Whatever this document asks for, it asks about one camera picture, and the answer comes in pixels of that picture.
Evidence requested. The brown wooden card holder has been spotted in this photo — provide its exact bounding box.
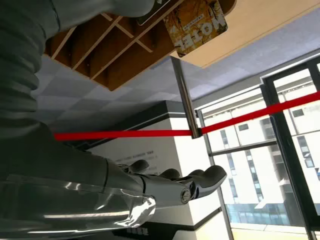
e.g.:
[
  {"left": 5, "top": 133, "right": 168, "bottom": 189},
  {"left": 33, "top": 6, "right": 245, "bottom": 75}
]
[{"left": 44, "top": 0, "right": 237, "bottom": 92}]

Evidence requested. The yellow hotel key card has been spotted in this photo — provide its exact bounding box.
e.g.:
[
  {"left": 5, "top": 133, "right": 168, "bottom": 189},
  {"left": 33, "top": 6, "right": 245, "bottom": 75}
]
[{"left": 163, "top": 0, "right": 229, "bottom": 58}]

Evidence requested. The red barrier belt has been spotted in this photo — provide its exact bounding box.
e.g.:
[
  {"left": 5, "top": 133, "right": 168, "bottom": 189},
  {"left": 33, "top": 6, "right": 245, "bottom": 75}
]
[
  {"left": 54, "top": 129, "right": 194, "bottom": 142},
  {"left": 200, "top": 91, "right": 320, "bottom": 135}
]

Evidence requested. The white kiosk block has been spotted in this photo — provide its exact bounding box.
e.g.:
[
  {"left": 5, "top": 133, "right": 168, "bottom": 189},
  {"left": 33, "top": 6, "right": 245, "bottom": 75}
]
[{"left": 54, "top": 100, "right": 231, "bottom": 240}]

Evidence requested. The building outside window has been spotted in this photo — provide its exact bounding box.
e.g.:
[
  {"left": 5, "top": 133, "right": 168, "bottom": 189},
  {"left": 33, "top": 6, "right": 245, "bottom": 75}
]
[{"left": 202, "top": 62, "right": 320, "bottom": 229}]

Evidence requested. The chrome stanchion post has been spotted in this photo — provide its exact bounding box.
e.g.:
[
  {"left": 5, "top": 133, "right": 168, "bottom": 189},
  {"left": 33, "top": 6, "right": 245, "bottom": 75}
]
[{"left": 170, "top": 55, "right": 203, "bottom": 140}]

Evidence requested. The black window frame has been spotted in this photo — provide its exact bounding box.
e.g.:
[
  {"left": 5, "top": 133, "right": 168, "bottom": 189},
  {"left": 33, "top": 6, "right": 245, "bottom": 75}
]
[{"left": 195, "top": 54, "right": 320, "bottom": 240}]

